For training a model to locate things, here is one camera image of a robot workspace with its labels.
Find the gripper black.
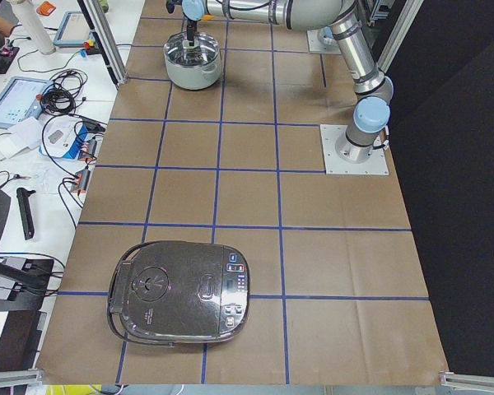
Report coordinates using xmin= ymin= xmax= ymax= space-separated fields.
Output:
xmin=186 ymin=19 xmax=198 ymax=40

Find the glass pot lid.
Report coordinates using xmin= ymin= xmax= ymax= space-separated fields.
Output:
xmin=164 ymin=32 xmax=220 ymax=67

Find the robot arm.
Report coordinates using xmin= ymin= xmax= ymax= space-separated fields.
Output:
xmin=174 ymin=0 xmax=394 ymax=163

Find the white electric pot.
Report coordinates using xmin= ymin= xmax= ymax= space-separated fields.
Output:
xmin=164 ymin=32 xmax=222 ymax=91

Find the far teach pendant tablet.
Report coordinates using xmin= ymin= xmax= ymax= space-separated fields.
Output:
xmin=54 ymin=11 xmax=93 ymax=48

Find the teach pendant tablet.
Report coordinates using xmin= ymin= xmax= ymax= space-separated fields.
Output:
xmin=54 ymin=11 xmax=93 ymax=48
xmin=0 ymin=77 xmax=52 ymax=129

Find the blue white box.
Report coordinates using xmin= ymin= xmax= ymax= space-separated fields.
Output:
xmin=39 ymin=116 xmax=89 ymax=160

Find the near teach pendant tablet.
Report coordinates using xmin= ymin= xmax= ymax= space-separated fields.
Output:
xmin=0 ymin=77 xmax=52 ymax=129

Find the black bar tool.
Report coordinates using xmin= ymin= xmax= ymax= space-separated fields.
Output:
xmin=16 ymin=188 xmax=35 ymax=240

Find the silver rice cooker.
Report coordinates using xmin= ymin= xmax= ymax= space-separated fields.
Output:
xmin=106 ymin=240 xmax=249 ymax=346

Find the aluminium frame post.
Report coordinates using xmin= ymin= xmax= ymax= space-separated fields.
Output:
xmin=77 ymin=0 xmax=128 ymax=86

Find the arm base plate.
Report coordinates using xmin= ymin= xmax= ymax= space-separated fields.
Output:
xmin=319 ymin=124 xmax=389 ymax=176
xmin=307 ymin=26 xmax=341 ymax=55

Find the black coiled cable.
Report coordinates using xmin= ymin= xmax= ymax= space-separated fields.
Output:
xmin=40 ymin=69 xmax=87 ymax=115

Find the white cylinder post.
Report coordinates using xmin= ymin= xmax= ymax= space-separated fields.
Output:
xmin=8 ymin=0 xmax=56 ymax=55

